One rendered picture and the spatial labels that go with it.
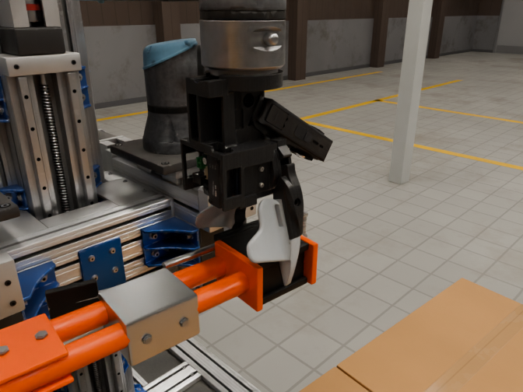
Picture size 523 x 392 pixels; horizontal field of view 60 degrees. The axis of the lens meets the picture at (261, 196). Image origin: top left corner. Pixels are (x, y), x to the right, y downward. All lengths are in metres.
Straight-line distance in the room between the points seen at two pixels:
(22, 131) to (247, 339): 1.39
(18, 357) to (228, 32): 0.30
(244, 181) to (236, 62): 0.10
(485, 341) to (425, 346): 0.16
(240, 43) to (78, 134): 0.66
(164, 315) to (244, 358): 1.57
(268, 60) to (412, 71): 3.29
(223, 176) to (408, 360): 0.91
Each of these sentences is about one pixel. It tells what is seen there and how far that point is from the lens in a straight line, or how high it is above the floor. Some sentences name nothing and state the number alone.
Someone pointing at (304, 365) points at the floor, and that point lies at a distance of 1.96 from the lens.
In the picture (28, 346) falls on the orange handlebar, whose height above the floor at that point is 1.09.
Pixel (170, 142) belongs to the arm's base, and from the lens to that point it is 1.01.
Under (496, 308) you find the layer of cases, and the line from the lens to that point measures 1.48.
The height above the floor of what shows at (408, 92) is 0.74.
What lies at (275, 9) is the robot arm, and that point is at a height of 1.33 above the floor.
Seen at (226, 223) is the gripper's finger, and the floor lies 1.11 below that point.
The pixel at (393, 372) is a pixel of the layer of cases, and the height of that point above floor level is 0.54.
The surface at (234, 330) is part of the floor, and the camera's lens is 2.11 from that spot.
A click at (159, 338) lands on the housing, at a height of 1.07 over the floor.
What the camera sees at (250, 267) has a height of 1.10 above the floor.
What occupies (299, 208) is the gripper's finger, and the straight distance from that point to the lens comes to 0.43.
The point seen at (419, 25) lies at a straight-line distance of 3.63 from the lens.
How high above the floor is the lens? 1.33
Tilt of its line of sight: 23 degrees down
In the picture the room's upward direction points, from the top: straight up
